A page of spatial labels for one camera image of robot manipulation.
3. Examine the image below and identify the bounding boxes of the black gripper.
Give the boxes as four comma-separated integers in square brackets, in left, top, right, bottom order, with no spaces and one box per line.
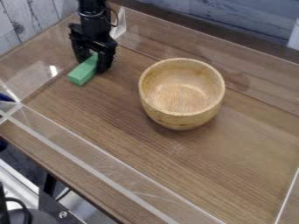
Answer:
[69,11,117,74]

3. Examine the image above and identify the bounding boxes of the green rectangular block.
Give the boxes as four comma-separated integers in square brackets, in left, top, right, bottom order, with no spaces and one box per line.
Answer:
[68,53,98,86]

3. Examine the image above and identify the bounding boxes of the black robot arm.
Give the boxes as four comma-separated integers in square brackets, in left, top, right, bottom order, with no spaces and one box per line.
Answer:
[68,0,117,74]

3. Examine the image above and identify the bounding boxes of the light wooden bowl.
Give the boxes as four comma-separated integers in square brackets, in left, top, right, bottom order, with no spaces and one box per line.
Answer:
[137,58,225,130]

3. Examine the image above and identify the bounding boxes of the black table leg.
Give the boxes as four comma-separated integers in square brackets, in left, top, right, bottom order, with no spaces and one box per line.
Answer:
[42,174,57,197]

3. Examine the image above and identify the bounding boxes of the clear acrylic enclosure wall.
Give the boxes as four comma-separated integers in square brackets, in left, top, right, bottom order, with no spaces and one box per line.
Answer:
[0,7,299,224]

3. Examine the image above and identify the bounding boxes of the black metal bracket with screw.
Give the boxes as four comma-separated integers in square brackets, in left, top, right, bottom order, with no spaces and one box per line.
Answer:
[38,191,86,224]

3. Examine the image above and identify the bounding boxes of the black cable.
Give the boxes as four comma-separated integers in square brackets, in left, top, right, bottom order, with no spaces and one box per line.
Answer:
[0,197,33,224]

